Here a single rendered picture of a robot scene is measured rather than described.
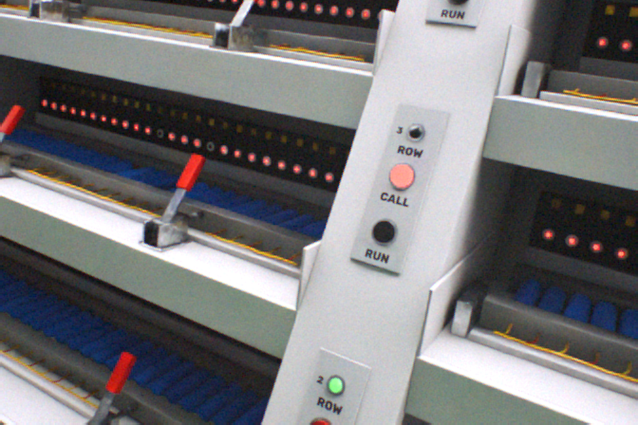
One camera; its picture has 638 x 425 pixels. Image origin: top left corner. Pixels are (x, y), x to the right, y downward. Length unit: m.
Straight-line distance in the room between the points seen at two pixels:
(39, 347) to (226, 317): 0.27
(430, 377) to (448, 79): 0.21
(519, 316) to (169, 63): 0.38
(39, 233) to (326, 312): 0.32
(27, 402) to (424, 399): 0.39
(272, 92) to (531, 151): 0.22
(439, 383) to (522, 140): 0.18
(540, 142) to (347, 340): 0.19
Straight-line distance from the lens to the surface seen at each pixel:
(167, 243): 0.54
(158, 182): 0.69
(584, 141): 0.43
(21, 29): 0.76
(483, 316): 0.48
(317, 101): 0.49
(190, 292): 0.51
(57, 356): 0.68
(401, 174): 0.43
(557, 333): 0.47
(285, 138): 0.65
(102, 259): 0.58
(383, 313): 0.42
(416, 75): 0.46
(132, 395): 0.62
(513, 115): 0.44
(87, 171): 0.69
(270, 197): 0.64
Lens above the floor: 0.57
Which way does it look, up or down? 6 degrees up
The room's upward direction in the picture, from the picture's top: 18 degrees clockwise
